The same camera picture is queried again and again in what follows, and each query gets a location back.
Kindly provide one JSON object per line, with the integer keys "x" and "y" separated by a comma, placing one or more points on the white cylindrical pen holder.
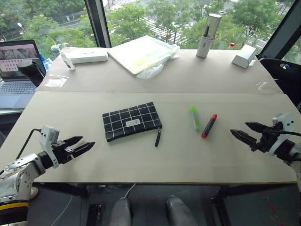
{"x": 208, "y": 37}

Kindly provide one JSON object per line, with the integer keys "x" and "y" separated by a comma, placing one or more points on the small red block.
{"x": 232, "y": 44}

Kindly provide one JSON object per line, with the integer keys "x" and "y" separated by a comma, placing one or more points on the white handheld thermometer device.
{"x": 67, "y": 61}

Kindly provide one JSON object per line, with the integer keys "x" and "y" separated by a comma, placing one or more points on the small white wedge box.
{"x": 244, "y": 56}

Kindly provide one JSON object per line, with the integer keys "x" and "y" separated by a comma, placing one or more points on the slanted black window frame pillar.
{"x": 279, "y": 33}

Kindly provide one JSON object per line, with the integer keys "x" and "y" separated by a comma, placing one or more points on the green highlighter pen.
{"x": 195, "y": 118}

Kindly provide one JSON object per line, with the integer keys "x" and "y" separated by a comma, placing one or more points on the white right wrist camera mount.
{"x": 285, "y": 121}

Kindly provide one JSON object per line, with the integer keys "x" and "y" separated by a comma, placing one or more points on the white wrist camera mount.
{"x": 285, "y": 121}
{"x": 48, "y": 135}

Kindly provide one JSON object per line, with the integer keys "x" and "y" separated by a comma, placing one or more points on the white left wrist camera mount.
{"x": 48, "y": 135}

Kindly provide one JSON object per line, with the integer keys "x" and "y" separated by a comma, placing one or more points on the clear tape scrap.
{"x": 264, "y": 86}

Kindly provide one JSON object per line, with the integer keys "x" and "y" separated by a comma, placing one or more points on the flat white rectangular box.
{"x": 88, "y": 56}

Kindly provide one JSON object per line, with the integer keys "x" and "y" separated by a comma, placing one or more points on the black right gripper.
{"x": 266, "y": 141}

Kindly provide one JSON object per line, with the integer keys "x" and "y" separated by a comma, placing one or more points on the small clear plastic bag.
{"x": 56, "y": 81}

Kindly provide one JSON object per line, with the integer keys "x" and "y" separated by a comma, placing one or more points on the white notebook in plastic sleeve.
{"x": 143, "y": 55}

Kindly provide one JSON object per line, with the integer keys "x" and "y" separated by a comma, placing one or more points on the black marker with red caps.
{"x": 209, "y": 126}

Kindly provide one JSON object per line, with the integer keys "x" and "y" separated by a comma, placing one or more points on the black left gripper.
{"x": 61, "y": 151}

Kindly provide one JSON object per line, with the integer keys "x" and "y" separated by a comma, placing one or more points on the laptop computer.
{"x": 16, "y": 89}

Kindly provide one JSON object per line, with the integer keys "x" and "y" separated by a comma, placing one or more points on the black grid pencil pouch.
{"x": 131, "y": 121}

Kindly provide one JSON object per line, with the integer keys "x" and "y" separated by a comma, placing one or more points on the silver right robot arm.
{"x": 288, "y": 150}

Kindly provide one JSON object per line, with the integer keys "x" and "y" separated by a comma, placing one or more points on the dark grey rounded shape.
{"x": 121, "y": 212}
{"x": 179, "y": 212}

